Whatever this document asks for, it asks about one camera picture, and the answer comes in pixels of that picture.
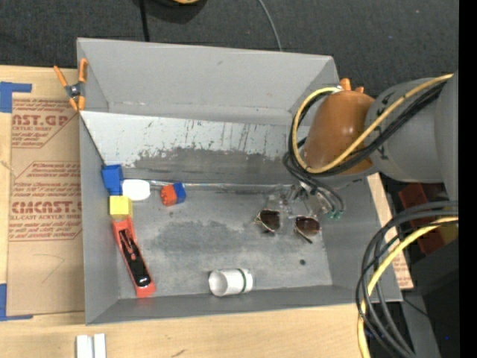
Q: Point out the brown cardboard board red print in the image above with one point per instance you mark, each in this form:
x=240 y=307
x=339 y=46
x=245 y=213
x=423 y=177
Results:
x=44 y=270

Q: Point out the white plastic container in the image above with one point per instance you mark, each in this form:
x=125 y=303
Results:
x=136 y=190

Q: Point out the brown lens sunglasses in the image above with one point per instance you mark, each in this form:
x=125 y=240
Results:
x=270 y=220

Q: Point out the white cup with green stripe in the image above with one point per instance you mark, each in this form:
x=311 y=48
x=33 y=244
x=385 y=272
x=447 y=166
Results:
x=234 y=281

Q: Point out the yellow block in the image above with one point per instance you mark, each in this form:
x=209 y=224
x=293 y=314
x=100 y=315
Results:
x=119 y=205

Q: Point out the grey metal bin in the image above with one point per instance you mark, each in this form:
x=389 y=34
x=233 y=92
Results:
x=208 y=244

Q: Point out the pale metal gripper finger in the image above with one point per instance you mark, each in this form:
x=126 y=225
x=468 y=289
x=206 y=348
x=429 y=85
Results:
x=295 y=206
x=286 y=194

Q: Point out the blue block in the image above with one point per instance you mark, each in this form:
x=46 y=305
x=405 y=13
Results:
x=112 y=177

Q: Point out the red and blue cube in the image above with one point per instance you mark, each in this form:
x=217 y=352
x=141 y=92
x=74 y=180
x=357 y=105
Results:
x=173 y=194

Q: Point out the orange and black hand tool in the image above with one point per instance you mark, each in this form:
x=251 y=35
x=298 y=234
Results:
x=135 y=259

